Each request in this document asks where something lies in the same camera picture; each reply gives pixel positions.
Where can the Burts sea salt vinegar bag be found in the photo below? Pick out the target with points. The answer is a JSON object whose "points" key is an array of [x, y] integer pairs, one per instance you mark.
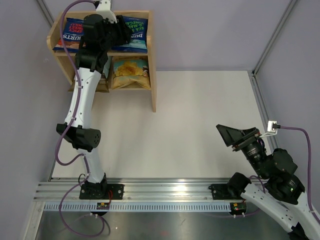
{"points": [[138, 40]]}

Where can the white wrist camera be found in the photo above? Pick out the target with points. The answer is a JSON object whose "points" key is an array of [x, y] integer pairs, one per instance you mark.
{"points": [[103, 8], [272, 129]]}

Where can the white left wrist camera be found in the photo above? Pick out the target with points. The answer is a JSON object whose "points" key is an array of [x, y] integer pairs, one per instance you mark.
{"points": [[103, 8]]}

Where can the aluminium mounting rail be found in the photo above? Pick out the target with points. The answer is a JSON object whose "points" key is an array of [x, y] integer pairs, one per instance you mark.
{"points": [[139, 189]]}

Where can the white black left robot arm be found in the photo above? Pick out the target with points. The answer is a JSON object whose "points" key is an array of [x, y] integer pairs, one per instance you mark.
{"points": [[99, 36]]}

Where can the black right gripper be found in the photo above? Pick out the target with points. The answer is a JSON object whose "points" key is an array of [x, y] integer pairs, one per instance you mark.
{"points": [[231, 135]]}

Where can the tan kettle cooked chips bag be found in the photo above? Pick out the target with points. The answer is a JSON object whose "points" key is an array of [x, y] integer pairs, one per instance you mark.
{"points": [[130, 71]]}

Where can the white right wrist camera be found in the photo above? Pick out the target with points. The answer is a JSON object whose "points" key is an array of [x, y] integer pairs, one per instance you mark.
{"points": [[272, 129]]}

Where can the white slotted cable duct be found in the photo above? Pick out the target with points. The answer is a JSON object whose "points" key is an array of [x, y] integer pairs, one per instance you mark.
{"points": [[210, 207]]}

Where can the wooden two-tier shelf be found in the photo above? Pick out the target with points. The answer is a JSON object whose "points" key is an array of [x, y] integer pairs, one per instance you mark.
{"points": [[66, 66]]}

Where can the light blue cassava chips bag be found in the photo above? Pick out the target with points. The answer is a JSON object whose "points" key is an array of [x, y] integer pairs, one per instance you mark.
{"points": [[103, 84]]}

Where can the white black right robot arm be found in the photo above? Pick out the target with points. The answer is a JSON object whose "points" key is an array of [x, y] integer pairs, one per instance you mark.
{"points": [[283, 197]]}

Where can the blue Burts spicy chilli bag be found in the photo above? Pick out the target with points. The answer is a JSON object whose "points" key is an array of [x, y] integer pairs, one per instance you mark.
{"points": [[72, 33]]}

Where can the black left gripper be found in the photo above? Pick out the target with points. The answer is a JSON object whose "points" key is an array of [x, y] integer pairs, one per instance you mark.
{"points": [[123, 31]]}

